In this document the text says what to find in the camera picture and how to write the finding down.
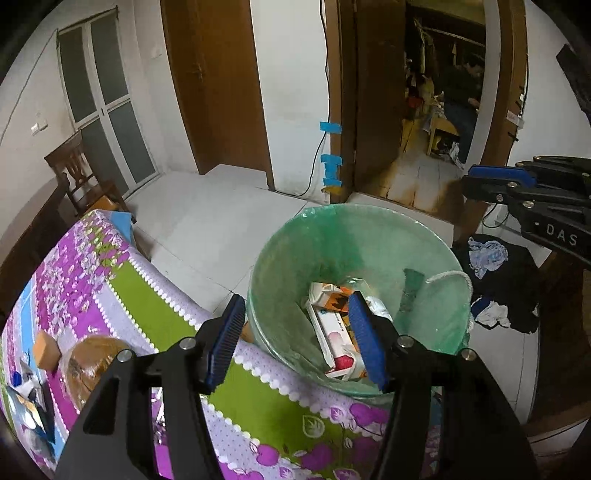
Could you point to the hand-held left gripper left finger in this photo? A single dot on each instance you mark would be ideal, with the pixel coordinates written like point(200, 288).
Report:
point(224, 346)

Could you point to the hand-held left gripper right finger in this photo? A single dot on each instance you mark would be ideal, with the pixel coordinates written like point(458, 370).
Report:
point(367, 341)

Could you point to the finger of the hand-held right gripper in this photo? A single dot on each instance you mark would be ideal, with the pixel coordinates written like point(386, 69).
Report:
point(498, 174)
point(558, 167)

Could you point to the white medicine box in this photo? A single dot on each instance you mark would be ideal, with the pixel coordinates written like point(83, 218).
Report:
point(332, 337)

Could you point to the orange and white wrapper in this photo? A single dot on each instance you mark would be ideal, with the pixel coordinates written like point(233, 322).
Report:
point(330, 297)

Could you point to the green lined waste bin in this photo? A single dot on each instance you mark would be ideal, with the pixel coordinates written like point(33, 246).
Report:
point(346, 240)

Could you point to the wooden stool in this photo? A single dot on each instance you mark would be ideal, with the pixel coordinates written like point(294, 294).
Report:
point(441, 134)

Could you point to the black clothing pile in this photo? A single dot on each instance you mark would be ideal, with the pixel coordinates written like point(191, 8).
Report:
point(512, 286)

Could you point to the white and blue cloth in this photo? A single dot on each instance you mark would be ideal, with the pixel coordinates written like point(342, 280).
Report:
point(487, 256)

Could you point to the colourful printed tablecloth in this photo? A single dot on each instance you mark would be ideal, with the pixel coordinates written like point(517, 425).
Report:
point(138, 295)

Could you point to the white crumpled cloth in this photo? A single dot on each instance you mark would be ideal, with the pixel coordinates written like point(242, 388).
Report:
point(491, 314)

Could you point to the bread in clear bag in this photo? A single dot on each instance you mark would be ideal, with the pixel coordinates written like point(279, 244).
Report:
point(90, 369)

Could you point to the blue tape strip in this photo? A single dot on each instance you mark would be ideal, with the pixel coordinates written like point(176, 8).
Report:
point(332, 181)
point(330, 127)
point(331, 160)

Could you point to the brown sponge cube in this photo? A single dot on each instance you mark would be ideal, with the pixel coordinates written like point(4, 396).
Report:
point(47, 349)

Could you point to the blue bottle cap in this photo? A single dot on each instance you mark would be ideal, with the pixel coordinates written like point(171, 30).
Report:
point(16, 378)

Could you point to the dark wooden chair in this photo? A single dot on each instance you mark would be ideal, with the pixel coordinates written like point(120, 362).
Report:
point(85, 177)

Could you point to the dark wooden dining table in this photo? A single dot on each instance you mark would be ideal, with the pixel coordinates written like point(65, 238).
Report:
point(27, 240)

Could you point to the closed wooden door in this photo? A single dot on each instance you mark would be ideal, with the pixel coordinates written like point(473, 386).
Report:
point(217, 87)

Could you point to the white glass double door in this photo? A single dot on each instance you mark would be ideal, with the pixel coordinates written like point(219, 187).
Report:
point(108, 101)

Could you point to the wooden doorway frame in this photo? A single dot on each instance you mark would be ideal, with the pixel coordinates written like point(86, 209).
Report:
point(341, 92)

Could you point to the white light switch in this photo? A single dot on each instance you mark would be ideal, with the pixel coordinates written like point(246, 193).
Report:
point(39, 128)

